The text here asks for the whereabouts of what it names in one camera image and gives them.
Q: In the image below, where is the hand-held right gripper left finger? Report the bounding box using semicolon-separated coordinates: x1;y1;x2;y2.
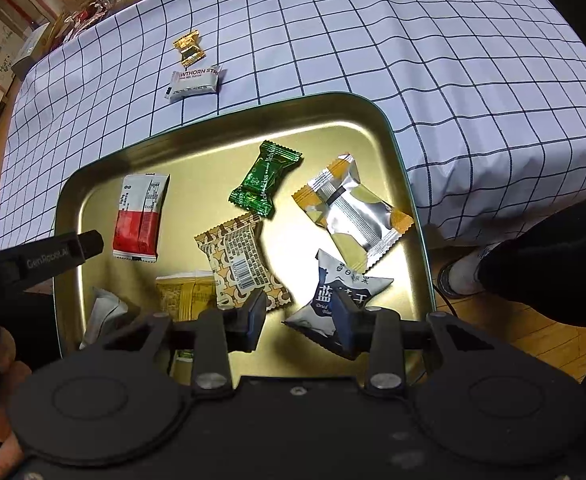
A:
103;290;269;393

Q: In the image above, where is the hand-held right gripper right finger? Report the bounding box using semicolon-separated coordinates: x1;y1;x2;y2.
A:
330;291;496;393

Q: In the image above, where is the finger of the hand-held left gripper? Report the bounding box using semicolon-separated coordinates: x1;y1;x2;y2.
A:
10;230;105;285

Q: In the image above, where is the blue and white snack packet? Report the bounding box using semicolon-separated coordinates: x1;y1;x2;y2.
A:
280;249;394;361

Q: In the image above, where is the brown patterned snack packet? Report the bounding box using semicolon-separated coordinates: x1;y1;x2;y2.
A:
194;211;294;313

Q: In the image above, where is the plain white snack packet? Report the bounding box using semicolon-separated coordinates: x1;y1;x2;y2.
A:
78;287;130;351

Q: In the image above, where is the red and white snack packet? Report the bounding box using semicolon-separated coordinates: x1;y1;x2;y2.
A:
112;173;170;263

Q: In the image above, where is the silver and yellow snack packet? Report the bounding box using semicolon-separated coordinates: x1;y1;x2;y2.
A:
292;154;415;273

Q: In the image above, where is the green candy packet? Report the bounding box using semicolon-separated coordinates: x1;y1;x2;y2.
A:
228;141;304;221

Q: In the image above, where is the gold metal tray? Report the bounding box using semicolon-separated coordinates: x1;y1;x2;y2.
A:
53;92;434;381

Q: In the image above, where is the person's left hand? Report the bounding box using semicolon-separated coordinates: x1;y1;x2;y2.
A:
0;327;32;480

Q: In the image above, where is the person's white shoe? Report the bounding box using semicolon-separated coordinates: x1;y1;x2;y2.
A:
438;245;498;297

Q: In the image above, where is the grey cardboard box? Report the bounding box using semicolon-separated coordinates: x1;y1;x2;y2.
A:
10;22;54;78

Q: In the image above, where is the person's dark trouser leg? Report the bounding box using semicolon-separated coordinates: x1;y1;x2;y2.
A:
478;205;586;333

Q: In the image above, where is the white and grey snack packet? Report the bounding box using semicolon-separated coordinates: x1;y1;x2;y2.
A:
165;67;223;104

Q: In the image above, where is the pile of assorted snack packets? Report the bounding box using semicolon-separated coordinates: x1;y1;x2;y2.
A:
53;2;119;36

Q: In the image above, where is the gold foil candy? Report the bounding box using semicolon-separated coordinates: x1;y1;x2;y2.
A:
173;31;207;67

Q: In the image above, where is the white checkered tablecloth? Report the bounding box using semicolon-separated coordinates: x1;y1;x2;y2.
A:
0;0;586;251

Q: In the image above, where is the black cable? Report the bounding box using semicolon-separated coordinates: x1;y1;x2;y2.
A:
435;280;461;318

